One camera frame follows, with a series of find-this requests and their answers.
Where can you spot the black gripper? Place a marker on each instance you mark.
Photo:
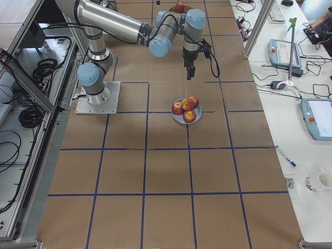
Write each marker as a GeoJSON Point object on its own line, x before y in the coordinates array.
{"type": "Point", "coordinates": [189, 57]}

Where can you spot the red yellow apple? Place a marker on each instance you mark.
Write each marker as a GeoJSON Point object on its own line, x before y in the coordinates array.
{"type": "Point", "coordinates": [187, 104]}

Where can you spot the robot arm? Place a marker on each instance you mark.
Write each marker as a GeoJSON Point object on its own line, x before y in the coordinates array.
{"type": "Point", "coordinates": [97, 19]}

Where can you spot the red apple plate back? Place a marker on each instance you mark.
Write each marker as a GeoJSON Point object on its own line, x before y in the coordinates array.
{"type": "Point", "coordinates": [195, 100]}

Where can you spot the red apple plate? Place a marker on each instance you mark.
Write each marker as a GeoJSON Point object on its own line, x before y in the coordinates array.
{"type": "Point", "coordinates": [177, 108]}
{"type": "Point", "coordinates": [195, 100]}
{"type": "Point", "coordinates": [189, 116]}

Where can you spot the red apple plate front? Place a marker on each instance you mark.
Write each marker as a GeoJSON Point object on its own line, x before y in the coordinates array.
{"type": "Point", "coordinates": [177, 108]}

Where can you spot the red apple plate outer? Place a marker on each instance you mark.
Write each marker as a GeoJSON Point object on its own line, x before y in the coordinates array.
{"type": "Point", "coordinates": [189, 116]}

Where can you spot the light blue plate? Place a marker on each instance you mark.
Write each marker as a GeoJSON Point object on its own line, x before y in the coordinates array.
{"type": "Point", "coordinates": [179, 118]}

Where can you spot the dark red apple in basket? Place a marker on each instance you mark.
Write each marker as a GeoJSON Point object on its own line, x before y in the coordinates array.
{"type": "Point", "coordinates": [179, 8]}

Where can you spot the teach pendant far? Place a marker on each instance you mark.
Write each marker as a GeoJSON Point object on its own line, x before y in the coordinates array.
{"type": "Point", "coordinates": [279, 53]}

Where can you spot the teach pendant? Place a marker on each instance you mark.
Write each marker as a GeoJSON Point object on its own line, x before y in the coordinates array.
{"type": "Point", "coordinates": [279, 53]}
{"type": "Point", "coordinates": [317, 117]}

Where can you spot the white keyboard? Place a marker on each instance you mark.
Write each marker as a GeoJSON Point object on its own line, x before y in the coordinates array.
{"type": "Point", "coordinates": [276, 16]}

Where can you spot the green tipped grabber stick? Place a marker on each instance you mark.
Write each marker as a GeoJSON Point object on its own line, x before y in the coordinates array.
{"type": "Point", "coordinates": [292, 21]}

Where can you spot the teach pendant near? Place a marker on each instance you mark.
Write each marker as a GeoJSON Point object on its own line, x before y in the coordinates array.
{"type": "Point", "coordinates": [317, 117]}

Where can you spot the blue white pen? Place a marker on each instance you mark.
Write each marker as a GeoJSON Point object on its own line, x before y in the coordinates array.
{"type": "Point", "coordinates": [291, 162]}

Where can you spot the white mug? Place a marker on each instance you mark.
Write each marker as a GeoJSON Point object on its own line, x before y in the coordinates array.
{"type": "Point", "coordinates": [318, 180]}

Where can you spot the aluminium profile post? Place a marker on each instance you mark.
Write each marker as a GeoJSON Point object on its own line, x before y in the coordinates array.
{"type": "Point", "coordinates": [262, 17]}

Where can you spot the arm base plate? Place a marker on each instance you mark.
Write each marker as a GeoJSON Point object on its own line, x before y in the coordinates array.
{"type": "Point", "coordinates": [104, 103]}

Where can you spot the aluminium frame rack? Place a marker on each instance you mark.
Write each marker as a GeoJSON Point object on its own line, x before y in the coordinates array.
{"type": "Point", "coordinates": [40, 52]}

